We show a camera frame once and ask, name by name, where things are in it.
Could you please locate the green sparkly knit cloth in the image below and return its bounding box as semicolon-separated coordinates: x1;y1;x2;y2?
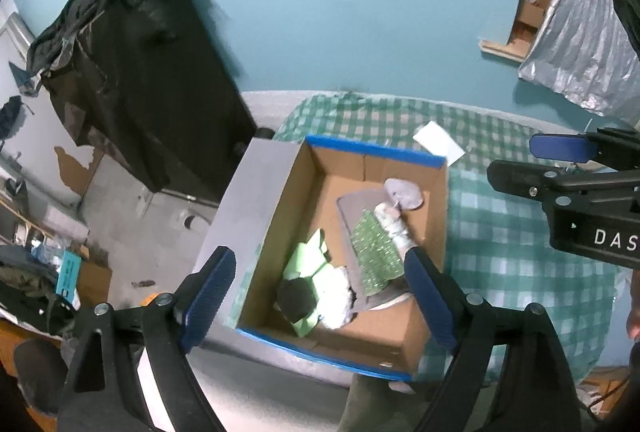
350;210;404;296

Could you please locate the black soft cloth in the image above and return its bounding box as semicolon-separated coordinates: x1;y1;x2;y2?
276;277;318;324

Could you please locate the white pink cloth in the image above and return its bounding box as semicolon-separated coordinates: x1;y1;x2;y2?
373;202;416;260

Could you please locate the light green cloth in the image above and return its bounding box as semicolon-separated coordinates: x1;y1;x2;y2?
281;230;330;337

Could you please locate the grey cloth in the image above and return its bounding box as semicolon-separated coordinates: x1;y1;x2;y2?
336;187;410;313

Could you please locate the grey sock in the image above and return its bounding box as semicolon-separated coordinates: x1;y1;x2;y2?
384;178;424;211

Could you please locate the person's right hand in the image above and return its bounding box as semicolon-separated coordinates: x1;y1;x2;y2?
626;270;640;341

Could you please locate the dark green checkered cloth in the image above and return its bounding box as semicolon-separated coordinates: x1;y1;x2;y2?
274;93;553;173

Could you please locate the light green checkered tablecloth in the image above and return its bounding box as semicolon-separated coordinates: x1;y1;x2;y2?
444;170;618;381

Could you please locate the silver foil curtain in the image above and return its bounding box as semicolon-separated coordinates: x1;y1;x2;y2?
518;0;639;126

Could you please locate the wooden board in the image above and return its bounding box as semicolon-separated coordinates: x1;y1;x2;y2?
480;39;532;64

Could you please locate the teal box on floor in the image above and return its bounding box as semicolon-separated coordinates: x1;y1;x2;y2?
55;250;81;304

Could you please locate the white paper sheet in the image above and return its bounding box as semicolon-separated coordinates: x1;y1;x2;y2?
412;121;465;166

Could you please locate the blue cardboard box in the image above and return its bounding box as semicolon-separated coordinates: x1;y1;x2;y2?
209;135;448;381

